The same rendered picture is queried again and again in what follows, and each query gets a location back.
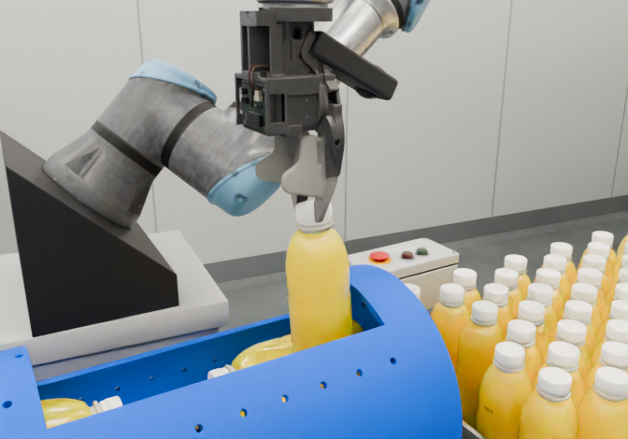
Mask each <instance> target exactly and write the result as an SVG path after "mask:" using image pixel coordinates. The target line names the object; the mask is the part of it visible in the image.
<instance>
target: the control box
mask: <svg viewBox="0 0 628 439"><path fill-rule="evenodd" d="M411 245H412V247H413V248H412V247H411ZM415 246H416V247H415ZM405 247H407V248H405ZM417 248H427V250H428V254H426V255H420V254H417V253H416V250H417ZM400 249H401V250H400ZM388 250H389V251H388ZM395 250H396V251H395ZM406 250H408V251H411V252H412V253H413V258H411V259H405V258H402V257H401V254H402V252H403V251H406ZM374 251H384V252H387V253H388V254H389V255H390V258H389V259H387V260H385V261H384V262H376V261H374V259H371V258H370V256H369V255H370V253H372V252H374ZM348 257H349V261H350V266H352V265H357V264H369V265H374V266H376V267H379V268H381V269H384V270H386V271H388V272H389V273H391V274H393V275H394V276H396V277H397V278H399V279H400V280H401V281H402V282H403V283H404V284H413V285H416V286H418V287H419V288H420V290H421V292H420V300H421V303H422V304H423V305H424V307H425V308H426V309H429V308H432V307H435V305H436V304H437V303H438V302H439V301H438V298H439V297H440V287H441V286H442V285H444V284H452V281H453V272H454V271H455V270H456V269H458V261H459V253H458V252H455V251H453V250H451V249H449V248H446V247H443V246H441V245H439V244H437V243H436V242H434V241H432V240H429V239H427V238H425V237H424V238H420V239H416V240H412V241H407V242H404V243H400V244H395V245H391V246H387V247H384V248H376V249H372V250H368V251H364V252H360V253H355V254H351V255H348Z"/></svg>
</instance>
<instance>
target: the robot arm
mask: <svg viewBox="0 0 628 439"><path fill-rule="evenodd" d="M256 1H257V2H258V3H260V4H263V7H258V8H259V10H253V11H239V18H240V47H241V73H235V100H234V102H233V103H232V104H231V105H229V106H228V107H227V108H226V109H225V110H224V111H222V110H221V109H219V108H218V107H216V106H215V105H216V101H217V96H216V94H215V93H214V91H212V90H211V89H210V88H209V87H208V86H207V85H206V84H204V83H203V82H201V81H199V80H198V79H196V78H195V77H194V76H192V75H191V74H189V73H188V72H186V71H184V70H182V69H181V68H179V67H177V66H175V65H173V64H171V63H169V62H166V61H163V60H160V59H150V60H147V61H146V62H144V63H143V64H142V65H141V66H140V67H139V69H138V70H137V71H136V72H135V73H134V74H133V75H131V76H130V77H129V78H128V81H127V83H126V84H125V85H124V86H123V88H122V89H121V90H120V92H119V93H118V94H117V95H116V97H115V98H114V99H113V100H112V102H111V103H110V104H109V105H108V106H107V108H106V109H105V110H104V112H103V113H102V114H101V115H100V117H99V118H98V119H97V120H96V122H95V123H94V124H93V126H92V127H91V128H90V129H89V130H88V132H87V133H85V134H84V135H82V136H81V137H79V138H77V139H76V140H74V141H73V142H71V143H70V144H68V145H67V146H65V147H63V148H62V149H60V150H58V151H57V152H55V153H54V154H52V155H51V156H50V157H49V158H48V160H47V161H46V162H45V163H44V165H43V166H42V169H43V170H44V172H45V173H46V174H47V175H48V176H49V177H50V178H51V179H52V180H53V181H55V182H56V183H57V184H58V185H59V186H60V187H62V188H63V189H64V190H65V191H67V192H68V193H70V194H71V195H72V196H74V197H75V198H76V199H78V200H79V201H80V202H82V203H83V204H85V205H86V206H87V207H89V208H90V209H91V210H93V211H95V212H96V213H98V214H99V215H101V216H102V217H104V218H106V219H107V220H110V221H112V222H113V223H115V224H117V225H119V226H121V227H122V228H125V229H129V230H130V229H131V228H132V227H133V226H134V225H135V223H136V222H137V220H138V219H139V217H140V215H141V212H142V209H143V206H144V204H145V202H146V199H147V197H148V194H149V191H150V187H151V184H152V182H153V180H154V179H155V178H156V177H157V176H158V175H159V174H160V172H161V171H162V170H163V169H164V167H166V168H167V169H168V170H170V171H171V172H172V173H173V174H175V175H176V176H177V177H179V178H180V179H182V180H183V181H184V182H186V183H187V184H188V185H189V186H191V187H192V188H193V189H195V190H196V191H198V192H199V193H200V194H201V195H203V196H204V197H205V198H207V200H208V201H209V202H210V203H211V204H212V205H216V206H217V207H218V208H220V209H221V210H223V211H224V212H226V213H227V214H229V215H231V216H234V217H241V216H245V215H247V214H249V213H250V212H252V211H254V210H255V209H257V208H258V207H259V206H261V205H262V204H263V203H264V202H266V201H267V200H268V199H269V198H270V197H271V196H272V195H273V194H274V193H275V192H276V191H277V190H278V188H279V187H280V185H281V187H282V189H283V190H284V191H285V192H287V193H289V194H290V195H291V197H292V201H293V208H294V211H295V206H296V205H297V204H299V203H301V202H304V201H306V200H307V198H308V196H309V197H315V201H314V214H315V222H317V223H318V222H322V221H323V219H324V217H325V214H326V211H327V209H328V206H329V204H330V202H331V200H332V197H333V195H334V192H335V187H336V184H337V180H338V176H339V175H340V173H341V166H342V161H343V154H344V147H345V129H344V122H343V117H342V104H341V102H340V94H339V87H338V85H339V83H340V82H342V83H344V84H346V85H347V86H349V87H350V88H352V89H353V90H355V91H356V92H357V93H358V94H359V95H360V96H361V97H363V98H365V99H376V98H377V99H382V100H387V101H389V100H391V99H392V98H393V94H394V92H395V90H396V87H397V85H398V80H397V79H396V78H394V77H392V76H391V75H389V74H388V73H386V72H385V71H384V70H383V69H382V68H381V67H380V66H378V65H375V64H372V63H370V62H369V61H367V60H366V59H365V58H364V55H365V54H366V53H367V52H368V51H369V49H370V48H371V47H372V46H373V45H374V44H375V43H376V41H377V40H378V39H379V38H383V39H385V38H390V37H392V36H393V35H394V34H395V33H396V32H397V31H398V30H399V29H401V31H402V32H406V33H410V32H411V31H412V30H413V29H414V28H415V26H416V25H417V23H418V22H419V20H420V18H421V16H422V14H423V12H424V11H425V9H426V8H427V6H428V4H429V2H430V0H340V2H339V3H338V4H337V5H336V6H335V7H334V8H332V7H328V4H332V3H333V2H334V1H335V0H256ZM314 21H320V23H319V25H318V26H317V27H316V28H315V29H314ZM241 87H242V88H241ZM239 88H240V89H239ZM239 94H242V96H241V100H240V96H239ZM309 131H315V132H316V133H318V136H315V135H311V134H310V133H309Z"/></svg>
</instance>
